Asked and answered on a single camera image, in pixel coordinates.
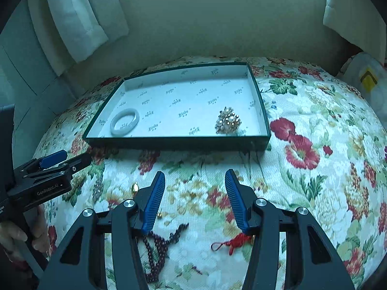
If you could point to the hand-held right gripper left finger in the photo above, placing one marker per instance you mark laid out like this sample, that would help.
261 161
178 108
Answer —
152 201

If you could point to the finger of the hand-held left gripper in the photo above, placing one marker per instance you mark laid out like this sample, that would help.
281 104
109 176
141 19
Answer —
54 158
77 164

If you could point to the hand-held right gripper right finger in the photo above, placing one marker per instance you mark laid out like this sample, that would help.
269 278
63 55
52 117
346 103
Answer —
237 201

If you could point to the red knot charm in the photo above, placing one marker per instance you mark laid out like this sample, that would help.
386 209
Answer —
234 243

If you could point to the green shallow cardboard box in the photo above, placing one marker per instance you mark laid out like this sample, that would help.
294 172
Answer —
181 105

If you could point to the person's left hand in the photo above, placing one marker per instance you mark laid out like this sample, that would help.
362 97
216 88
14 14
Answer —
12 232

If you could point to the white jade bangle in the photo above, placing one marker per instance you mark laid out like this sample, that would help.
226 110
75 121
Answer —
112 125

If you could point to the floral blanket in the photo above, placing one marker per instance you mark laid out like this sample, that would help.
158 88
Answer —
302 202

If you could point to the pearl cluster brooch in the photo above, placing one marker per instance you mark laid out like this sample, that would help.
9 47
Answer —
226 120

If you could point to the wide white curtain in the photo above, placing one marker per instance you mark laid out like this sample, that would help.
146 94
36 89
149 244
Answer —
78 21

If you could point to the white bag with yellow mark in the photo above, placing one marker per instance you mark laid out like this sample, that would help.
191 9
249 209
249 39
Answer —
362 78

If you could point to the narrow white curtain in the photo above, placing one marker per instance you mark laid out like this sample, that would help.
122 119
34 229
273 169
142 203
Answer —
347 12

